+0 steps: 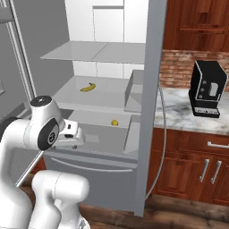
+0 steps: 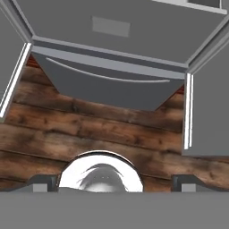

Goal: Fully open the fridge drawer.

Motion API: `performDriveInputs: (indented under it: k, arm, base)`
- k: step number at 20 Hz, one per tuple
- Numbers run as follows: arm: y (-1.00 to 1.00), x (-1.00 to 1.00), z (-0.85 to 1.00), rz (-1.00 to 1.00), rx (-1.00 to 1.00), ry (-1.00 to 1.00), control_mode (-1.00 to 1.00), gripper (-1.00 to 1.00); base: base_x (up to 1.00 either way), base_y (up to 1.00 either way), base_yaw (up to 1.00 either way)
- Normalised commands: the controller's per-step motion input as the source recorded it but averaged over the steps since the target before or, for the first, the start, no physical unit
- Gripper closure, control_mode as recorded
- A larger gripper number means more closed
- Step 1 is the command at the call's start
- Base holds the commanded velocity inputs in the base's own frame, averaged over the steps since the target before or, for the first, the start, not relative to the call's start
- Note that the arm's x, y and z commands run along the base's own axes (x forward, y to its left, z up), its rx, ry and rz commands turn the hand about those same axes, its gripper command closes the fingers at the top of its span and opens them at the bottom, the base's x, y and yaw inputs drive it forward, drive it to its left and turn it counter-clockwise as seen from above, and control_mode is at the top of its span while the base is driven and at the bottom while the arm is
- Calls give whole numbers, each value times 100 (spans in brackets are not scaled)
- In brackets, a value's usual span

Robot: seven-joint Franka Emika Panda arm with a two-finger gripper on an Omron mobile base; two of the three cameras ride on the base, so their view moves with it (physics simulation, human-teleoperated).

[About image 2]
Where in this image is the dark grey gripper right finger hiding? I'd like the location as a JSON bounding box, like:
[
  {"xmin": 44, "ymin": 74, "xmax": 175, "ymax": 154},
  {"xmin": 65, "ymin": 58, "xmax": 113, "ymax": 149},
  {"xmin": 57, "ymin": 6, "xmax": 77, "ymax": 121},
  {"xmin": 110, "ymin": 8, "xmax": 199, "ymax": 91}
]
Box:
[{"xmin": 171, "ymin": 174, "xmax": 222, "ymax": 193}]

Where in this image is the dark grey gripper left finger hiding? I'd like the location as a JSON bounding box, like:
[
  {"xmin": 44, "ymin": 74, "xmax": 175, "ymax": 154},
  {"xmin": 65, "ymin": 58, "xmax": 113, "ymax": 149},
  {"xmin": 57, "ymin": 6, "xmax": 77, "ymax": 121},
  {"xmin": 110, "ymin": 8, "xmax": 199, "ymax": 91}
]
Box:
[{"xmin": 9, "ymin": 174, "xmax": 59, "ymax": 193}]

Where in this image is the grey fridge drawer front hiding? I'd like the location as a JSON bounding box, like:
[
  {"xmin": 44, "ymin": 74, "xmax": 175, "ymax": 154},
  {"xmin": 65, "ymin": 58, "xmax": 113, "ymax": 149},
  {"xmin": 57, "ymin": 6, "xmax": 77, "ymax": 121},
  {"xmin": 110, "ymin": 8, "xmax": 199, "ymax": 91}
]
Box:
[{"xmin": 30, "ymin": 45, "xmax": 186, "ymax": 112}]

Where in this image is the white round dome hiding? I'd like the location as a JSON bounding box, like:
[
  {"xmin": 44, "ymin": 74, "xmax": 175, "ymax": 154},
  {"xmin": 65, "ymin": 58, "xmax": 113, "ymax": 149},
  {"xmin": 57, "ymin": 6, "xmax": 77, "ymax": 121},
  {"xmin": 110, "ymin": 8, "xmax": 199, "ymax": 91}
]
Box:
[{"xmin": 57, "ymin": 149, "xmax": 145, "ymax": 193}]

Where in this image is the grey cupboard door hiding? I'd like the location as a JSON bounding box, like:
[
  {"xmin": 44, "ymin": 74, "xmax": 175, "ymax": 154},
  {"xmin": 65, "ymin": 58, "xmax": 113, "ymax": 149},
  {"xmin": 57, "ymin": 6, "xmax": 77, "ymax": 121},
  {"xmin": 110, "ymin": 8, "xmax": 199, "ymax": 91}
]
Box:
[
  {"xmin": 181, "ymin": 26, "xmax": 229, "ymax": 158},
  {"xmin": 0, "ymin": 0, "xmax": 33, "ymax": 123}
]

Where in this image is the pale grey cupboard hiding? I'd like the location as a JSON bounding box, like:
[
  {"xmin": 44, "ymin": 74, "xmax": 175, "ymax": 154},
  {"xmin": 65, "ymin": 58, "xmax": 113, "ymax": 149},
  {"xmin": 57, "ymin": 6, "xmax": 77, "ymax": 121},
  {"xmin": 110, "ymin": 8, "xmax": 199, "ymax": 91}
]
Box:
[{"xmin": 151, "ymin": 0, "xmax": 229, "ymax": 15}]

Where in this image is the white cupboard handle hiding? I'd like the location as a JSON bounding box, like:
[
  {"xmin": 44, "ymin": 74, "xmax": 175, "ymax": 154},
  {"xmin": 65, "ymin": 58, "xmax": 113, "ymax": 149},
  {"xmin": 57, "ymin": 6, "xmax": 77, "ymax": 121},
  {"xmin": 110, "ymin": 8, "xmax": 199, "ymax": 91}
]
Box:
[
  {"xmin": 0, "ymin": 42, "xmax": 32, "ymax": 119},
  {"xmin": 183, "ymin": 72, "xmax": 194, "ymax": 151}
]

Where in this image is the silver fridge drawer handle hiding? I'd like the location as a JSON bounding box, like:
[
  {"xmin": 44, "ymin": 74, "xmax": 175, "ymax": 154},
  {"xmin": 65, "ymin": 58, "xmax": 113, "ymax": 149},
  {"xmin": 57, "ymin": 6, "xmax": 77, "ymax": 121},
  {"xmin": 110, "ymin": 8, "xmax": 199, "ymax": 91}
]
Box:
[{"xmin": 45, "ymin": 56, "xmax": 171, "ymax": 84}]

